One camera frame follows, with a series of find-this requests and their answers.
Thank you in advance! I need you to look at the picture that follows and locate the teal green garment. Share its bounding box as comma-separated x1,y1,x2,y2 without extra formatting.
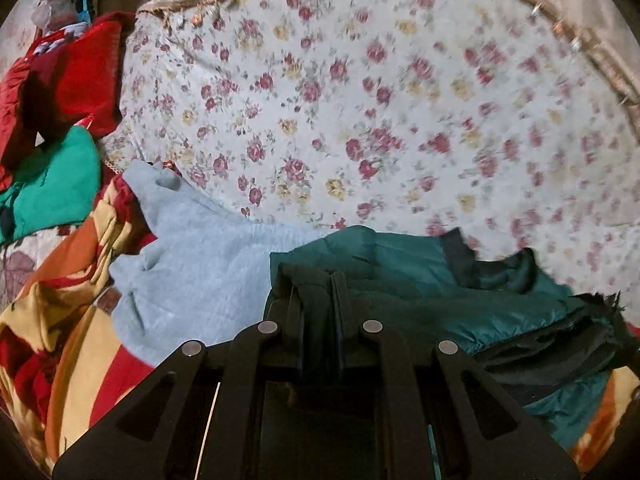
0,125,103,245

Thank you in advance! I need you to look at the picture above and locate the beige satin bed cover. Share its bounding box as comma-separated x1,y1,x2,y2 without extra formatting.
135,0,640,128

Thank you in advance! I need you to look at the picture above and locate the dark green quilted jacket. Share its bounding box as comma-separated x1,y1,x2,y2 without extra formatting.
264,225,637,456

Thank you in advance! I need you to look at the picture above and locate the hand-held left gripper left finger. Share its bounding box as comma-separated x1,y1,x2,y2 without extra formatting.
52,270,307,480

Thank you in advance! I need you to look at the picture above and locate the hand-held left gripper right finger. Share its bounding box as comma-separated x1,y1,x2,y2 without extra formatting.
331,270,581,480

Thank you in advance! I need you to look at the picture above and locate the white maroon floral quilt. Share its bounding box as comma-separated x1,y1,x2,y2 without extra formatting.
0,230,76,311

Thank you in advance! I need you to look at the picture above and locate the yellow red printed blanket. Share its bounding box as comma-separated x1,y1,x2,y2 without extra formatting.
0,175,168,476

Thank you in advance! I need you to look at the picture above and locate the light blue garment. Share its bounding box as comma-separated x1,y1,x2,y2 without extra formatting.
107,161,333,368

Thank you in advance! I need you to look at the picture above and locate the floral bed sheet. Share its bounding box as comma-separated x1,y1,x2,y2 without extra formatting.
0,0,640,261

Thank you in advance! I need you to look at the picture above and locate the clear plastic bag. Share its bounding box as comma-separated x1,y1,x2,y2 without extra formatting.
32,0,78,31

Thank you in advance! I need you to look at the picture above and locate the red garment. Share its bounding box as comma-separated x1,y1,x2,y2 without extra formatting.
0,12,133,183

